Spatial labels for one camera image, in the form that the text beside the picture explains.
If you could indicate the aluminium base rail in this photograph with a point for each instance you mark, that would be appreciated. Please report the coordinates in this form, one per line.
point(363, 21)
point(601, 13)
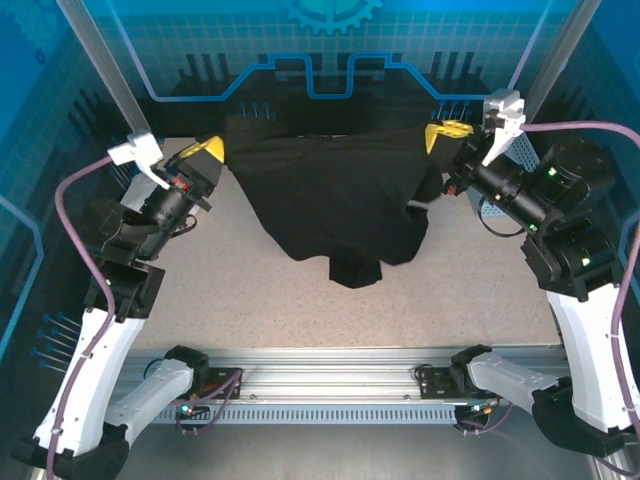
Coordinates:
point(325, 375)

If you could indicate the aluminium frame post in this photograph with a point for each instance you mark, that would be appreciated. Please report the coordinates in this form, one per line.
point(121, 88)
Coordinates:
point(565, 50)
point(97, 55)

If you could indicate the grey perforated plastic basket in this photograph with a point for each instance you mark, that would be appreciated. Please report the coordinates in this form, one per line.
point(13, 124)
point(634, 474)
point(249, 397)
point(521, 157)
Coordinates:
point(522, 150)

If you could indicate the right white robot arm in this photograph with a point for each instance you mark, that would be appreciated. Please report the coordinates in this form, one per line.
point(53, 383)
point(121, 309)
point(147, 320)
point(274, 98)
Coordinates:
point(585, 350)

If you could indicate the black t-shirt with floral print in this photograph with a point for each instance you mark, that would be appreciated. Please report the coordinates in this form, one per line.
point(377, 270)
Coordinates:
point(325, 190)

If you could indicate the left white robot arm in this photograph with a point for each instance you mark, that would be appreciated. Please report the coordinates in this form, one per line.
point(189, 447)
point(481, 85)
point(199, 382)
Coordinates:
point(120, 340)

